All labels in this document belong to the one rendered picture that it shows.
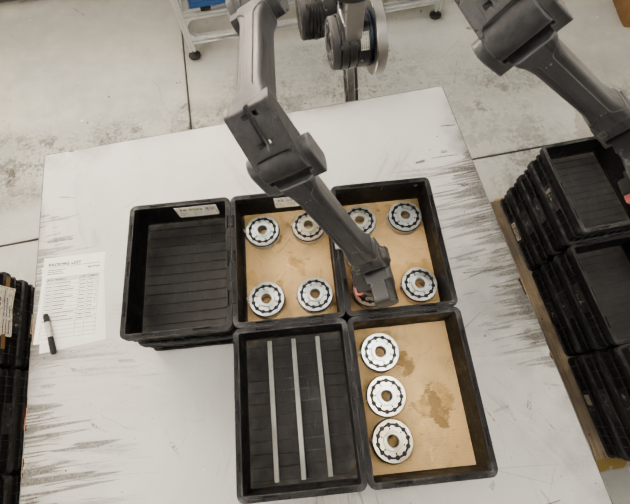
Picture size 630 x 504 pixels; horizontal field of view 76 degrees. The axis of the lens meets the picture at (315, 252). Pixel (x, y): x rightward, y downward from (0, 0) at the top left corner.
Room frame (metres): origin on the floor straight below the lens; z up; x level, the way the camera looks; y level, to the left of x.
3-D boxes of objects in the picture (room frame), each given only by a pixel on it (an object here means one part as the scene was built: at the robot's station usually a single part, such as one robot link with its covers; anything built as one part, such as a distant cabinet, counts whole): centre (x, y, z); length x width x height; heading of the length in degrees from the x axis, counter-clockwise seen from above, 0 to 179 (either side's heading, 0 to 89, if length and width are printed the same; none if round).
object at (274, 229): (0.54, 0.16, 0.86); 0.10 x 0.10 x 0.01
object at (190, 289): (0.42, 0.39, 0.87); 0.40 x 0.30 x 0.11; 1
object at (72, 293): (0.42, 0.82, 0.70); 0.33 x 0.23 x 0.01; 7
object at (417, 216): (0.55, -0.29, 0.86); 0.10 x 0.10 x 0.01
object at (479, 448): (0.04, -0.22, 0.87); 0.40 x 0.30 x 0.11; 1
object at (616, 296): (0.37, -1.17, 0.31); 0.40 x 0.30 x 0.34; 7
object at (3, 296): (0.50, 1.31, 0.41); 0.31 x 0.02 x 0.16; 7
